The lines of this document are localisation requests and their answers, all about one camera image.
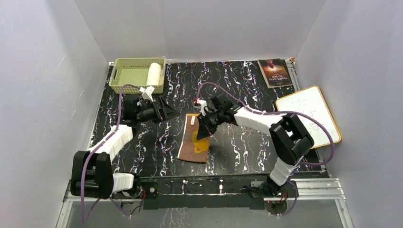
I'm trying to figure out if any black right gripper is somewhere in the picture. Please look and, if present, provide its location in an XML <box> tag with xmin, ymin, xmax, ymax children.
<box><xmin>197</xmin><ymin>109</ymin><xmax>225</xmax><ymax>140</ymax></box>

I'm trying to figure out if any white towel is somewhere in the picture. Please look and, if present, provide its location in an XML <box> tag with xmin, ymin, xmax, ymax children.
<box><xmin>146</xmin><ymin>62</ymin><xmax>162</xmax><ymax>86</ymax></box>

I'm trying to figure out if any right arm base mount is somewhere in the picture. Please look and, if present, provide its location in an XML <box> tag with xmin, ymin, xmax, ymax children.
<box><xmin>244</xmin><ymin>180</ymin><xmax>299</xmax><ymax>201</ymax></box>

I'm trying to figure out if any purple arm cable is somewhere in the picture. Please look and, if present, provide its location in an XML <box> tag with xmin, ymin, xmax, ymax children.
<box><xmin>80</xmin><ymin>84</ymin><xmax>142</xmax><ymax>223</ymax></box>
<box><xmin>195</xmin><ymin>82</ymin><xmax>336</xmax><ymax>217</ymax></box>

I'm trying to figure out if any aluminium rail frame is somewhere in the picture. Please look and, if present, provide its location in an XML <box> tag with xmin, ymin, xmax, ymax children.
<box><xmin>57</xmin><ymin>176</ymin><xmax>353</xmax><ymax>228</ymax></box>

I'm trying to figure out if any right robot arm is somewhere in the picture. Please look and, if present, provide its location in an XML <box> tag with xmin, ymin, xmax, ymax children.
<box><xmin>194</xmin><ymin>96</ymin><xmax>314</xmax><ymax>197</ymax></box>

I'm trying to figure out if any wood framed whiteboard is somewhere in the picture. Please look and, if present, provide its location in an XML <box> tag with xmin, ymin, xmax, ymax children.
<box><xmin>275</xmin><ymin>85</ymin><xmax>343</xmax><ymax>149</ymax></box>

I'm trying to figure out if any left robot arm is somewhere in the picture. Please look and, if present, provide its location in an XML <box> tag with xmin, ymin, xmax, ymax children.
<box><xmin>70</xmin><ymin>96</ymin><xmax>180</xmax><ymax>199</ymax></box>

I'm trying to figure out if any dark book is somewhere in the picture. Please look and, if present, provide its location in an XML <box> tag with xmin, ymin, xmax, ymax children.
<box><xmin>258</xmin><ymin>58</ymin><xmax>292</xmax><ymax>88</ymax></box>

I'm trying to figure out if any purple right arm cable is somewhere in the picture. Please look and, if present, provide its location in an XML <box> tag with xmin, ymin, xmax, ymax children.
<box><xmin>195</xmin><ymin>82</ymin><xmax>336</xmax><ymax>217</ymax></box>

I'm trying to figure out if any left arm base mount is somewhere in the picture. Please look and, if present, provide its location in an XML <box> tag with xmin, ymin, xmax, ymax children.
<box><xmin>111</xmin><ymin>181</ymin><xmax>159</xmax><ymax>200</ymax></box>

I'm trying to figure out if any orange patterned towel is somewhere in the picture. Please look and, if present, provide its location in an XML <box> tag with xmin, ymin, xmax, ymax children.
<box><xmin>177</xmin><ymin>114</ymin><xmax>210</xmax><ymax>163</ymax></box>

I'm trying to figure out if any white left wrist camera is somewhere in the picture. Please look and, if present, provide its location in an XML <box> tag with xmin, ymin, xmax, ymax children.
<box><xmin>139</xmin><ymin>86</ymin><xmax>154</xmax><ymax>102</ymax></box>

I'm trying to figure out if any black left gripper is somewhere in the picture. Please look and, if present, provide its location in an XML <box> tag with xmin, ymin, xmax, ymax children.
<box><xmin>136</xmin><ymin>97</ymin><xmax>180</xmax><ymax>124</ymax></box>

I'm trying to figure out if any light green plastic basket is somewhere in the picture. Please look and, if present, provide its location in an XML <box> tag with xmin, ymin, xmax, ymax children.
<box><xmin>109</xmin><ymin>57</ymin><xmax>166</xmax><ymax>94</ymax></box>

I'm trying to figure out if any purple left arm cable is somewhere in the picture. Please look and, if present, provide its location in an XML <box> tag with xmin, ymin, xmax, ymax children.
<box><xmin>80</xmin><ymin>84</ymin><xmax>142</xmax><ymax>223</ymax></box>

